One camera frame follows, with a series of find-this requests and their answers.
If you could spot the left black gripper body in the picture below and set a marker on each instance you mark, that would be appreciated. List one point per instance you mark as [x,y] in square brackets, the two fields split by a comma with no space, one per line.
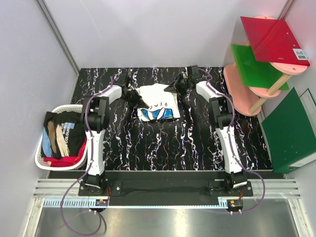
[133,98]

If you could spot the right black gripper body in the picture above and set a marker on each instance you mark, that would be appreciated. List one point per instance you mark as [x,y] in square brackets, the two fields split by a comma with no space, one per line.
[181,84]

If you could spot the white daisy t-shirt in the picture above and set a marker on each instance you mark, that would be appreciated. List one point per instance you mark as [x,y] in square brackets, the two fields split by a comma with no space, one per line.
[162,105]

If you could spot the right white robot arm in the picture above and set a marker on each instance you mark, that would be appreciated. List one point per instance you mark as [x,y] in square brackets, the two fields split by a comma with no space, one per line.
[221,118]

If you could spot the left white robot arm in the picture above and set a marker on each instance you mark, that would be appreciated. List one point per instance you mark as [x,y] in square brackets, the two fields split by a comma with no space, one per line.
[95,116]

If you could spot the black marble table mat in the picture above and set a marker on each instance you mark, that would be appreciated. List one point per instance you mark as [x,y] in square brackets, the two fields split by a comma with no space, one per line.
[187,143]

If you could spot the pink wooden shelf stand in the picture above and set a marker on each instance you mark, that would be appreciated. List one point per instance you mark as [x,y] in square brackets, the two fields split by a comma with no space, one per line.
[249,100]

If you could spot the light green plastic folder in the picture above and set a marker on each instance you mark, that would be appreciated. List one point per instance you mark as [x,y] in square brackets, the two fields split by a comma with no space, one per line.
[252,72]

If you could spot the black printed t-shirt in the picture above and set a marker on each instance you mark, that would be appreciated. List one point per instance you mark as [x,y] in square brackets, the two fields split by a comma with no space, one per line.
[63,134]

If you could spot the red plastic folder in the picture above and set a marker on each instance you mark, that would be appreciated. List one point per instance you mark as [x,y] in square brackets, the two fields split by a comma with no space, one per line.
[272,41]

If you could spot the red t-shirt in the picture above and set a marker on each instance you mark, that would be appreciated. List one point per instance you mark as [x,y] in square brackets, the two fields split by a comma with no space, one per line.
[66,161]

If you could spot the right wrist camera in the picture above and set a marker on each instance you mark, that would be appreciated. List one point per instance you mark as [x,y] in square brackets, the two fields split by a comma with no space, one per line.
[193,72]

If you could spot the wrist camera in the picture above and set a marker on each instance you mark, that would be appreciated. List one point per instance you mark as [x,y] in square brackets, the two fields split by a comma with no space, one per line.
[193,72]
[123,80]

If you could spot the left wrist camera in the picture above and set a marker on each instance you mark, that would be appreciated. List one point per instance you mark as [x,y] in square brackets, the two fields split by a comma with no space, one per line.
[123,80]

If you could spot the dark green ring binder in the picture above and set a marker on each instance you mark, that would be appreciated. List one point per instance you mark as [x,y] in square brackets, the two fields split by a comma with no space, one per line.
[290,136]

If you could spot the aluminium frame rail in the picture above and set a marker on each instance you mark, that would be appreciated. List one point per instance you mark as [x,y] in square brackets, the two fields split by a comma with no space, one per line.
[271,188]

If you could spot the corner aluminium post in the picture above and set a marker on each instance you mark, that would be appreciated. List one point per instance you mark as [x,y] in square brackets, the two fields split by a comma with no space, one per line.
[57,34]

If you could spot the grey slotted cable duct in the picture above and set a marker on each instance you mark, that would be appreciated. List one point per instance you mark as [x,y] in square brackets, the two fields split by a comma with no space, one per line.
[76,202]

